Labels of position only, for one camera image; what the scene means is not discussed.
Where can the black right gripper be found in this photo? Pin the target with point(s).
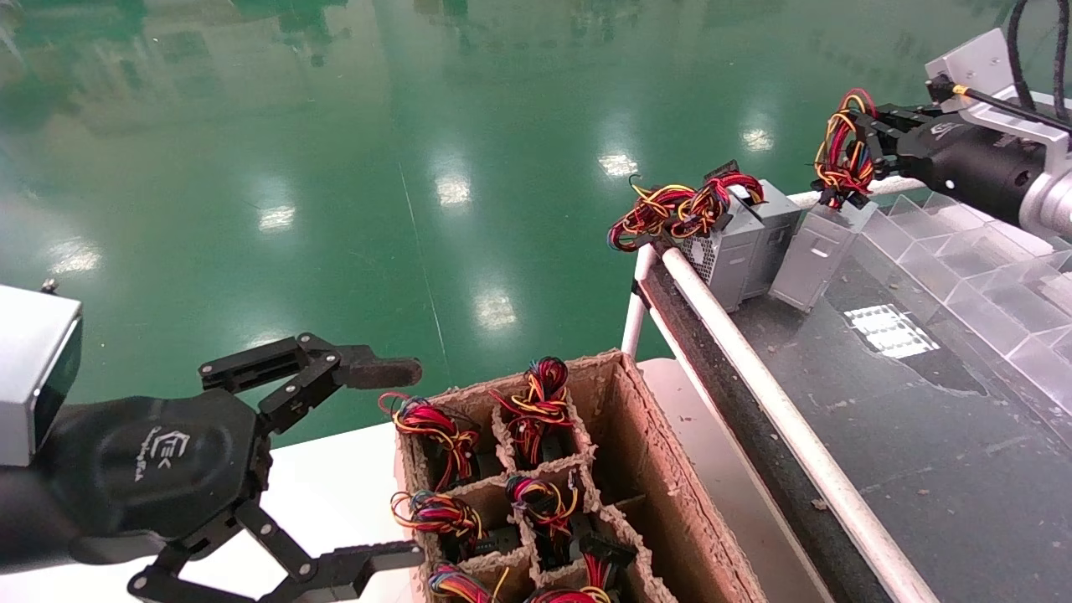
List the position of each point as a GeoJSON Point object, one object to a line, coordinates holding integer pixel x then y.
{"type": "Point", "coordinates": [976, 163]}

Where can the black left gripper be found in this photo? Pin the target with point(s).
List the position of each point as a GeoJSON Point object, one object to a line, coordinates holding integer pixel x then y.
{"type": "Point", "coordinates": [159, 465]}

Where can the carried grey power supply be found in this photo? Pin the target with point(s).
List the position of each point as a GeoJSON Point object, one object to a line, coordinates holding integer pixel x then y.
{"type": "Point", "coordinates": [816, 260]}

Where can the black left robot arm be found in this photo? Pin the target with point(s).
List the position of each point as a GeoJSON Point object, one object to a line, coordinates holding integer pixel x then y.
{"type": "Point", "coordinates": [25, 519]}

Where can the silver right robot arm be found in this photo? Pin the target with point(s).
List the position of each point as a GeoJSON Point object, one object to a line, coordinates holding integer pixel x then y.
{"type": "Point", "coordinates": [1051, 201]}

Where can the clear acrylic divider tray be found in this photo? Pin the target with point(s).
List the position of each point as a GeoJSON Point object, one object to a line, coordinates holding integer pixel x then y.
{"type": "Point", "coordinates": [988, 285]}

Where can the white pipe leg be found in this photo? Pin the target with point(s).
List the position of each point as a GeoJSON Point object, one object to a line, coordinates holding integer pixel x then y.
{"type": "Point", "coordinates": [636, 314]}

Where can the brown cardboard divider box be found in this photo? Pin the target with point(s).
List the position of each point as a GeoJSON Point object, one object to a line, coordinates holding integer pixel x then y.
{"type": "Point", "coordinates": [645, 469]}

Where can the long white pipe rail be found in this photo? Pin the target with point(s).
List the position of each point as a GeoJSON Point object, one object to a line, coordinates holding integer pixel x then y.
{"type": "Point", "coordinates": [779, 410]}

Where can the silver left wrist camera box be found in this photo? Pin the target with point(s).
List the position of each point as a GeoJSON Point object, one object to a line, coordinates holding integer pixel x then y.
{"type": "Point", "coordinates": [29, 368]}

